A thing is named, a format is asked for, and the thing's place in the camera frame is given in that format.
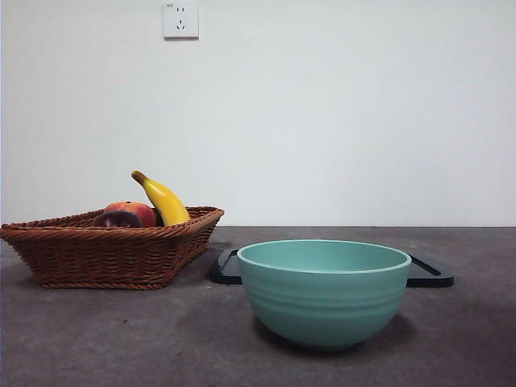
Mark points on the teal ribbed bowl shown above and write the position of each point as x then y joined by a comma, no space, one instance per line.
322,302

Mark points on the dark red plum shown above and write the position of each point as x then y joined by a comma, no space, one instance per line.
117,219

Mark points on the dark green rectangular tray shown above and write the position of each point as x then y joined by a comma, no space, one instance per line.
431,276

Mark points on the red orange peach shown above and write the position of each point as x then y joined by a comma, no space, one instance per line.
141,211

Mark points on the yellow banana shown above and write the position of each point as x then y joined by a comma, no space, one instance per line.
167,201

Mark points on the white wall socket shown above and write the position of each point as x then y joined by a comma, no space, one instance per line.
181,20

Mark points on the brown wicker basket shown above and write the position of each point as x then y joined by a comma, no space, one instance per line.
105,258

